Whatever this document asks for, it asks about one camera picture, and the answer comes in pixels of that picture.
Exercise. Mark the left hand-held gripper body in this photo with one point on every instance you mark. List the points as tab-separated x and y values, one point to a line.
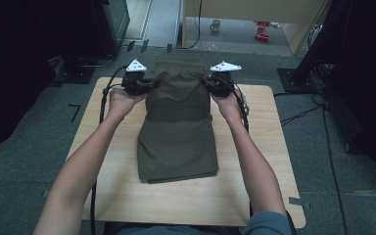
133	81

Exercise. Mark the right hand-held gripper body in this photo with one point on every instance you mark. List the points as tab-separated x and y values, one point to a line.
222	83

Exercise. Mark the olive green shorts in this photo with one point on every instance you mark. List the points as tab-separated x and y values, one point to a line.
176	130

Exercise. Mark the person's right hand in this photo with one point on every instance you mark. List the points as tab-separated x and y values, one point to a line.
229	106

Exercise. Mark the person's left hand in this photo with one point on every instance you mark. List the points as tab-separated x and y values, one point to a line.
122	103

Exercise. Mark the black floor tape strip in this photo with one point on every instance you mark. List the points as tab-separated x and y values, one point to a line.
169	48
130	45
144	45

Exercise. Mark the beige mug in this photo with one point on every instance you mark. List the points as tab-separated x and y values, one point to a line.
215	25

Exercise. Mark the black stand base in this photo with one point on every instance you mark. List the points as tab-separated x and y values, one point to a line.
290	80
75	73

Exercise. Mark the red toy car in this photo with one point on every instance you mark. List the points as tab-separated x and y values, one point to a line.
262	37

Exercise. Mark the dark cabinet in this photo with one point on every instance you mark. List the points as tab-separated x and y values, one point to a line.
114	23

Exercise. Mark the black angled floor tape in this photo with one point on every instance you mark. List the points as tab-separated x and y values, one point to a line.
75	111

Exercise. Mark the small red object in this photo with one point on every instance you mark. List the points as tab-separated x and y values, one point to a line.
262	24

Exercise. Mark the small white object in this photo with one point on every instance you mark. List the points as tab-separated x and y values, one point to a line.
275	24

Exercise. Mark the beige wooden partition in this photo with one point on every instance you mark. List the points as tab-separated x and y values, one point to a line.
258	9

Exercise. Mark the black curtain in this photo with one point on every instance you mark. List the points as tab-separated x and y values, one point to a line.
9	65
365	81

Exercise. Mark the grey tape strip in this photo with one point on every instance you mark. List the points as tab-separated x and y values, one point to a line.
45	193
298	202

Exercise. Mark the person's blue-grey shirt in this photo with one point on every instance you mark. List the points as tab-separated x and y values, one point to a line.
267	225

